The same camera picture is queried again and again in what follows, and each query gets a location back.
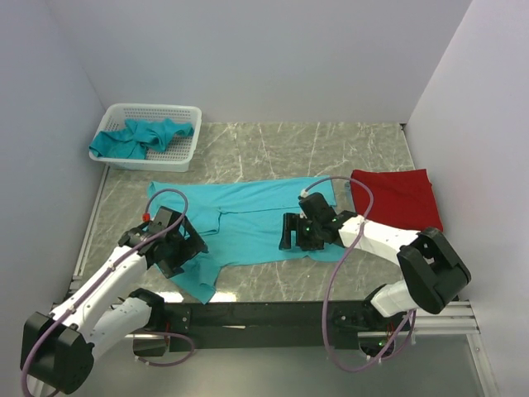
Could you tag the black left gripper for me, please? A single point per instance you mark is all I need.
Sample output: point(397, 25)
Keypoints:
point(191, 246)

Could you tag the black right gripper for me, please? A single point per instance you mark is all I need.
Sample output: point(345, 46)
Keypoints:
point(289, 225)

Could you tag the light blue t-shirt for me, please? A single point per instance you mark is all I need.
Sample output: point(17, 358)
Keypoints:
point(240, 223)

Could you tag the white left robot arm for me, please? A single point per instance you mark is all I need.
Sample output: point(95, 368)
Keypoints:
point(60, 348)

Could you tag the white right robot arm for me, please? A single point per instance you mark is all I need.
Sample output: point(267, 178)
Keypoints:
point(433, 273)

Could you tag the folded grey-blue t-shirt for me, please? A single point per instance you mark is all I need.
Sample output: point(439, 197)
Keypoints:
point(348, 193)

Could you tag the black mounting base bar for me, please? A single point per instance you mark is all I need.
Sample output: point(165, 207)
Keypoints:
point(275, 324)

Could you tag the folded red t-shirt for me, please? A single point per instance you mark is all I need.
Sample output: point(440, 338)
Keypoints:
point(401, 199)

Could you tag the white plastic basket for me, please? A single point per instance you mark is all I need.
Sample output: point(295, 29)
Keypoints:
point(181, 149)

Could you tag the teal crumpled t-shirt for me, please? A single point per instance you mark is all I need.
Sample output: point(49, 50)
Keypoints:
point(137, 137)

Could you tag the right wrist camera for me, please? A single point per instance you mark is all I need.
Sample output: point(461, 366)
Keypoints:
point(316, 208)

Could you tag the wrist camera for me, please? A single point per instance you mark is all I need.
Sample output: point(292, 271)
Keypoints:
point(316, 208)
point(165, 220)

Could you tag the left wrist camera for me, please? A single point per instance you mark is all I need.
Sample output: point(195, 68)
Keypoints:
point(165, 220)

